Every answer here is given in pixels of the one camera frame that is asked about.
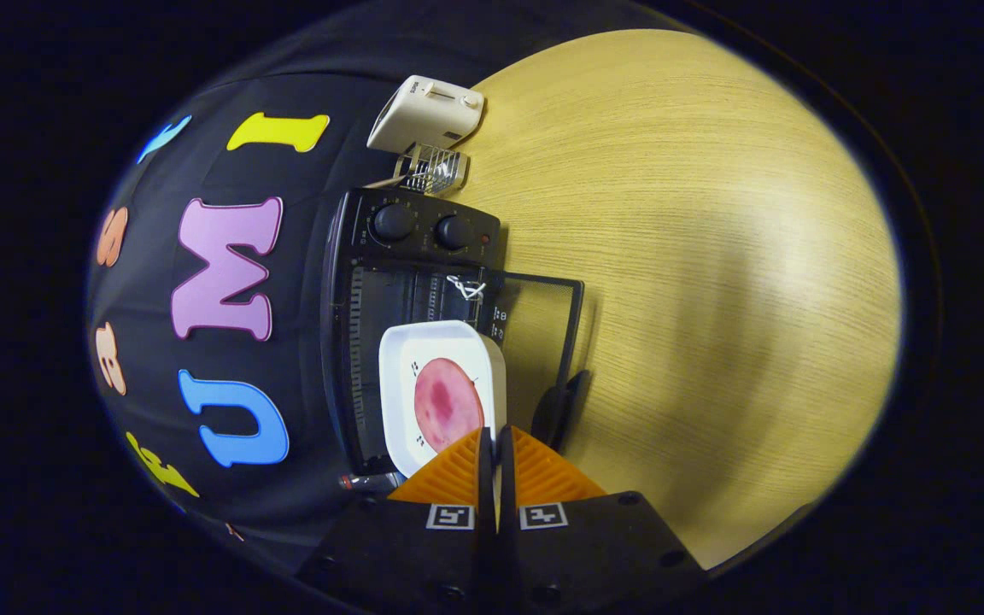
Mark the black backdrop cloth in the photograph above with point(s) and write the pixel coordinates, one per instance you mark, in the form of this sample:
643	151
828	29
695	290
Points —
304	179

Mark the white bread toaster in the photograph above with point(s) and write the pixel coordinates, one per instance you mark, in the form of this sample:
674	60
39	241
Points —
424	115

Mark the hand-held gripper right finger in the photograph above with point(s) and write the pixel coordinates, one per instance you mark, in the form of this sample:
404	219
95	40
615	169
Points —
577	551

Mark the pink ham slice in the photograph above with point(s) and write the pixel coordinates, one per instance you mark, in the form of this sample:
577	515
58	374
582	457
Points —
448	406

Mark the white square plate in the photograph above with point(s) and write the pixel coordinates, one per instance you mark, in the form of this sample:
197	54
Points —
398	359

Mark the black toaster oven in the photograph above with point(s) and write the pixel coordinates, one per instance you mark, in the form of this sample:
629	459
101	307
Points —
424	226

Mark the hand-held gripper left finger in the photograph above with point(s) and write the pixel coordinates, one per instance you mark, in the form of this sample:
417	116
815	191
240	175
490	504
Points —
424	555

